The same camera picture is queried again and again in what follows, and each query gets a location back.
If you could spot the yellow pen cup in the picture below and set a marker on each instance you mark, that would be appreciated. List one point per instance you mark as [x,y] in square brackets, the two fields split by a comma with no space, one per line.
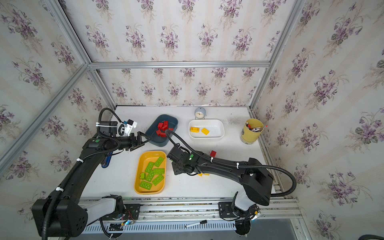
[251,131]

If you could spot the green lego brick top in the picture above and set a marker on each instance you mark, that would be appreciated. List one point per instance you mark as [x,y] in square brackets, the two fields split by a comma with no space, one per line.
[159,171]

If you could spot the white plastic bin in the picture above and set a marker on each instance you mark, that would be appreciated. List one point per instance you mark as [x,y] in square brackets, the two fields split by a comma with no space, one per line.
[215,126]

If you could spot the green lego brick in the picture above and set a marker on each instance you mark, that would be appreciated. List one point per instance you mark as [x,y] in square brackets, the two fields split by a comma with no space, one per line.
[159,171]
[146,185]
[149,167]
[159,161]
[150,176]
[158,180]

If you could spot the light blue desk clock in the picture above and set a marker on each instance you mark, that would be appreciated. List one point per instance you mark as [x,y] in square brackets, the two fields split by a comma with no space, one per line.
[200,113]

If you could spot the blue stapler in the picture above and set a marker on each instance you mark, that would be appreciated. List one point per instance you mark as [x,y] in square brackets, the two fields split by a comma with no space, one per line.
[106,162]

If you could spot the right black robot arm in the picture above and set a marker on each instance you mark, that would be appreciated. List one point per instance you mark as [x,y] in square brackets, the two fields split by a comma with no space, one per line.
[253,176]

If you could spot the yellow plastic tray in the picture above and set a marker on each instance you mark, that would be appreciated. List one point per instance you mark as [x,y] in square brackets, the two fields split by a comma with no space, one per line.
[144,159]

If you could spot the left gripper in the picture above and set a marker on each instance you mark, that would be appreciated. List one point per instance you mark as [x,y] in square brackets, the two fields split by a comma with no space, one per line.
[136,142]

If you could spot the dark teal plastic bin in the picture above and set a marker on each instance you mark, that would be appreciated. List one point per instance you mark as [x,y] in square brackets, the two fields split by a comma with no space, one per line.
[153,129]

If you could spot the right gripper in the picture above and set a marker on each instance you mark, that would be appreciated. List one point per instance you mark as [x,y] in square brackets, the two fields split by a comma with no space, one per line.
[175,160]

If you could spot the black marker pen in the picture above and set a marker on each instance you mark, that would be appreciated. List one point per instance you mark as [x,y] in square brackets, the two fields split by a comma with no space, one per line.
[196,224]

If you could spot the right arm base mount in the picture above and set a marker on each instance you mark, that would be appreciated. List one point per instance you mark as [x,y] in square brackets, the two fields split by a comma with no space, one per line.
[226,211]

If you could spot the yellow lego brick pile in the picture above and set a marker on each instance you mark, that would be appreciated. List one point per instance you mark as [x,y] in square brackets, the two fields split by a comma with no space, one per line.
[203,174]

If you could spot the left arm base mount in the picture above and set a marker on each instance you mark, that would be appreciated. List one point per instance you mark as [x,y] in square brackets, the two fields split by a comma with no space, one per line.
[130,212]

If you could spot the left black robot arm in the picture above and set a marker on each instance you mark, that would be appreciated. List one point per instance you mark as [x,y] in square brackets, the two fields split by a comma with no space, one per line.
[60,215]

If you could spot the small green lego square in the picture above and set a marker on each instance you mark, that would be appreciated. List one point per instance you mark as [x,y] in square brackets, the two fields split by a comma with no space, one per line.
[142,175]

